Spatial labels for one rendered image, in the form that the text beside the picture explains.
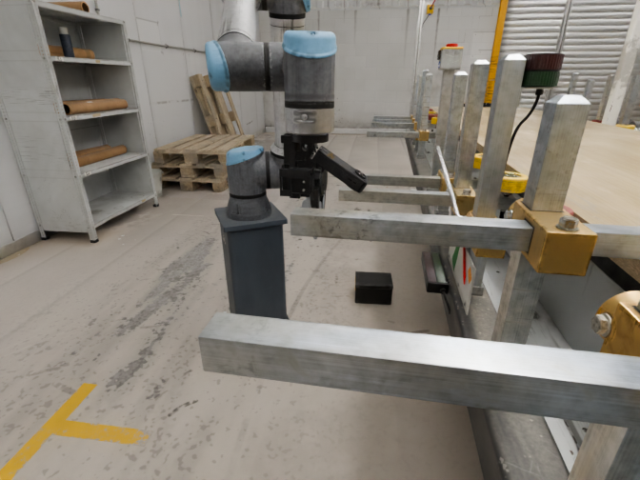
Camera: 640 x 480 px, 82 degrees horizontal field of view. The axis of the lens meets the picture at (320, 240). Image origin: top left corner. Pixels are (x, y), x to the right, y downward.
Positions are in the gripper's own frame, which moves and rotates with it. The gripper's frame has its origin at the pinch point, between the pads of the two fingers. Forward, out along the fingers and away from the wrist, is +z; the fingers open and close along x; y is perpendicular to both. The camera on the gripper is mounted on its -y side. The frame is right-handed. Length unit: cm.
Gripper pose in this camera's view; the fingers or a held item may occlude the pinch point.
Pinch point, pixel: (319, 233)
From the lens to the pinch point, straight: 76.8
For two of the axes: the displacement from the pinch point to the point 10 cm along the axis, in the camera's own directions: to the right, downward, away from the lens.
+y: -9.8, -0.8, 1.6
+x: -1.8, 3.9, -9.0
